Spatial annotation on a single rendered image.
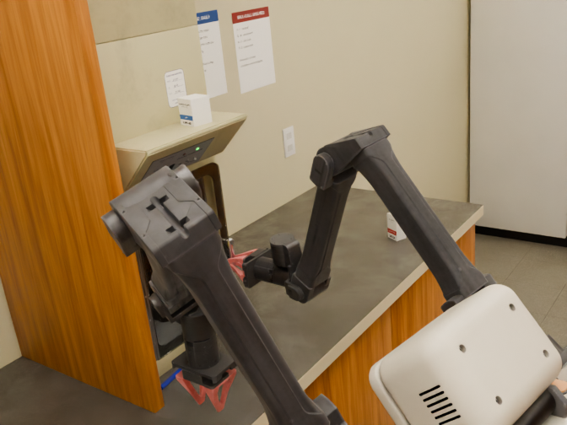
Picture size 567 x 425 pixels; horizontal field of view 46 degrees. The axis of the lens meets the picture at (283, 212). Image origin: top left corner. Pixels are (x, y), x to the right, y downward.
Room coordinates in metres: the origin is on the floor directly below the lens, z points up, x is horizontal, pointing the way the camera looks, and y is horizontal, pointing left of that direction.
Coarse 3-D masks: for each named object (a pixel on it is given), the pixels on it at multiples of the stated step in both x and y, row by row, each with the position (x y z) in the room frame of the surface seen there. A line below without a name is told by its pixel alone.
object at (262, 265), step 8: (256, 256) 1.45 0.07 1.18; (264, 256) 1.47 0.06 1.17; (272, 256) 1.49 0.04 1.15; (248, 264) 1.42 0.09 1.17; (256, 264) 1.43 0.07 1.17; (264, 264) 1.42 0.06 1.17; (272, 264) 1.41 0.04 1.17; (248, 272) 1.41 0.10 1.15; (256, 272) 1.42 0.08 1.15; (264, 272) 1.41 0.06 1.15; (248, 280) 1.41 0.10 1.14; (256, 280) 1.44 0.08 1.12; (264, 280) 1.42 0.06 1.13; (272, 280) 1.41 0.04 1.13
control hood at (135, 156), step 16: (224, 112) 1.54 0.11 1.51; (160, 128) 1.44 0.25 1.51; (176, 128) 1.43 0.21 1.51; (192, 128) 1.41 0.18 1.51; (208, 128) 1.41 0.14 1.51; (224, 128) 1.46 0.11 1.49; (128, 144) 1.33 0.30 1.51; (144, 144) 1.31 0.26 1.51; (160, 144) 1.30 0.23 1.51; (176, 144) 1.33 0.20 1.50; (192, 144) 1.39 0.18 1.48; (224, 144) 1.53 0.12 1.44; (128, 160) 1.29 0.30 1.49; (144, 160) 1.27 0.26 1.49; (128, 176) 1.30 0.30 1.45
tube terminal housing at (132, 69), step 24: (96, 48) 1.34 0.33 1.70; (120, 48) 1.39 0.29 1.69; (144, 48) 1.44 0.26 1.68; (168, 48) 1.50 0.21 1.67; (192, 48) 1.56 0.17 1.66; (120, 72) 1.38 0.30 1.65; (144, 72) 1.43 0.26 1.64; (192, 72) 1.55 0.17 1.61; (120, 96) 1.37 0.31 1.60; (144, 96) 1.43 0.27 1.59; (120, 120) 1.36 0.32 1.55; (144, 120) 1.42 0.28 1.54; (168, 120) 1.47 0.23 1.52; (192, 168) 1.51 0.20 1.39; (168, 360) 1.37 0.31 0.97
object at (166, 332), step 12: (204, 168) 1.53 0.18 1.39; (216, 168) 1.56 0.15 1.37; (204, 180) 1.52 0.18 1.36; (216, 180) 1.55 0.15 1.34; (204, 192) 1.52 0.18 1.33; (216, 192) 1.55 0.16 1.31; (216, 204) 1.54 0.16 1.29; (144, 252) 1.35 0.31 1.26; (144, 264) 1.34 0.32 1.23; (156, 312) 1.35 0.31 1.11; (156, 324) 1.35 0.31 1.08; (168, 324) 1.37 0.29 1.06; (156, 336) 1.34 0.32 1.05; (168, 336) 1.37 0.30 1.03; (180, 336) 1.40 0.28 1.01; (168, 348) 1.36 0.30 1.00
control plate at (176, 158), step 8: (200, 144) 1.42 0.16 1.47; (208, 144) 1.45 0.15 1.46; (176, 152) 1.35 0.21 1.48; (184, 152) 1.38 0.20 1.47; (192, 152) 1.42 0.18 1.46; (200, 152) 1.45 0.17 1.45; (160, 160) 1.32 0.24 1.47; (168, 160) 1.35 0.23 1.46; (176, 160) 1.38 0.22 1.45; (184, 160) 1.42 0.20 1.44; (192, 160) 1.45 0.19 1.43; (152, 168) 1.32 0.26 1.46; (160, 168) 1.35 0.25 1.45; (144, 176) 1.32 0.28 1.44
